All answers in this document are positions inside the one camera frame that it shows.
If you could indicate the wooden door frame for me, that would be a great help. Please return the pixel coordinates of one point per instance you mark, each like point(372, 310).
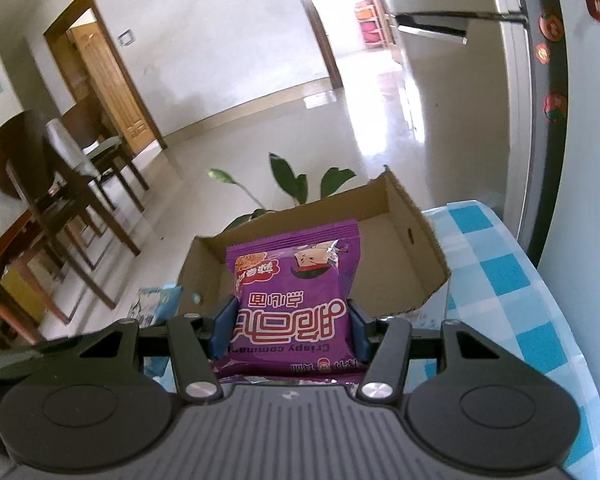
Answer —
point(55, 25)

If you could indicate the red round sticker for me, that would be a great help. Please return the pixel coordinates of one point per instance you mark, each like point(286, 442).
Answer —
point(555, 108)
point(543, 53)
point(550, 24)

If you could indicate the white light switch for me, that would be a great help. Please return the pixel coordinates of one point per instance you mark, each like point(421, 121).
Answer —
point(126, 38)

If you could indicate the wooden door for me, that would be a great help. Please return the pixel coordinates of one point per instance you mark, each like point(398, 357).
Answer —
point(115, 90)

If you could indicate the white refrigerator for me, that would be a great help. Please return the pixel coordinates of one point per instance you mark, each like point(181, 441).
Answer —
point(590, 160)

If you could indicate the colourful storage shelf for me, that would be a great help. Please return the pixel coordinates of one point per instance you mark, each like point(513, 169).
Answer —
point(370, 25)

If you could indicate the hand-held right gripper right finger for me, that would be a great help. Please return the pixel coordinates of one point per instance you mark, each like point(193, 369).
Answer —
point(360, 332)

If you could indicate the blue white checkered tablecloth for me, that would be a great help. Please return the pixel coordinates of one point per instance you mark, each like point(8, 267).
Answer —
point(505, 310)

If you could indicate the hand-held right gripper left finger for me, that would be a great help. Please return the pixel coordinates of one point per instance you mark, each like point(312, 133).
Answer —
point(225, 327)

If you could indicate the brown cardboard box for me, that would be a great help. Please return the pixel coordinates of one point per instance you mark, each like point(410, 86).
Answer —
point(395, 240)

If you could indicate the dark wooden doorway frame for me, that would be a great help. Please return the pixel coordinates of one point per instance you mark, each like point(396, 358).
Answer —
point(325, 35)

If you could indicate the green leafy houseplant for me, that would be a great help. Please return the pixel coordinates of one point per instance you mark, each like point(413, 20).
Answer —
point(287, 175)

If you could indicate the light blue snack packet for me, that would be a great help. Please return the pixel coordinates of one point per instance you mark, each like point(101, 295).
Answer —
point(155, 305)

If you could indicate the purple snack packet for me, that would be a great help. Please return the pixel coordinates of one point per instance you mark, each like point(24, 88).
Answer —
point(300, 280)

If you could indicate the brown wooden table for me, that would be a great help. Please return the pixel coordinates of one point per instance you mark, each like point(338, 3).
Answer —
point(5, 250)

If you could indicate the dark wooden round-back chair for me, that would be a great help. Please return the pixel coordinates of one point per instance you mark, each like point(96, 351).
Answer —
point(20, 150)

